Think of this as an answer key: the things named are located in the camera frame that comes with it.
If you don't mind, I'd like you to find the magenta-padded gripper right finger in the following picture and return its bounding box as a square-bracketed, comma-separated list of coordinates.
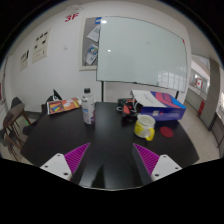
[131, 142, 183, 187]

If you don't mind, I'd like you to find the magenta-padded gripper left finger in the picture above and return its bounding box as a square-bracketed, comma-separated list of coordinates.
[39, 142, 92, 183]

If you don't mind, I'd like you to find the clear plastic bottle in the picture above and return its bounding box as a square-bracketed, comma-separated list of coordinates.
[81, 87, 97, 126]

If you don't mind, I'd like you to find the flat round red coaster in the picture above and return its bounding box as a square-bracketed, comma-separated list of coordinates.
[159, 125, 175, 138]

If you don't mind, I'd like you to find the orange colourful printed box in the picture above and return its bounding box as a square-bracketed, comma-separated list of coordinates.
[46, 96, 83, 116]

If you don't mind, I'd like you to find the black and red power tool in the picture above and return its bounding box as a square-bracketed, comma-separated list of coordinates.
[116, 97, 139, 122]

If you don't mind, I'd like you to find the blue and red paper bag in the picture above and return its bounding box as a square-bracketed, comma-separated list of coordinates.
[130, 89, 187, 122]

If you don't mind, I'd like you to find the black pointed bag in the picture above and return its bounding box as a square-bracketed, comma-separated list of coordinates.
[46, 88, 63, 103]

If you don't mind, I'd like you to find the brown wooden chair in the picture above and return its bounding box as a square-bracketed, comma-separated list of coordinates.
[2, 96, 33, 129]
[0, 128, 22, 162]

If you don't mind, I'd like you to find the whiteboard on stand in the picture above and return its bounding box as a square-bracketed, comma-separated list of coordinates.
[96, 15, 189, 102]

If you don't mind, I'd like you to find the white mug with yellow handle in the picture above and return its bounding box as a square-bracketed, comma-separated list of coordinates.
[133, 114, 157, 142]

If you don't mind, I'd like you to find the red wall cabinet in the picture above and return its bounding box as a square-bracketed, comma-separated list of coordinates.
[198, 100, 206, 116]

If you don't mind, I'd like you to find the black metal frame table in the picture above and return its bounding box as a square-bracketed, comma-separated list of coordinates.
[208, 113, 224, 149]

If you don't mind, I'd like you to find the small white wall poster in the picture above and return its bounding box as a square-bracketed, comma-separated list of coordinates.
[19, 49, 31, 72]

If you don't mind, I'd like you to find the large white wall poster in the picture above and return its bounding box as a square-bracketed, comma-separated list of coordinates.
[31, 28, 52, 65]

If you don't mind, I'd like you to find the red wall sign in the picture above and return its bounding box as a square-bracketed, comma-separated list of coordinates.
[64, 12, 80, 23]

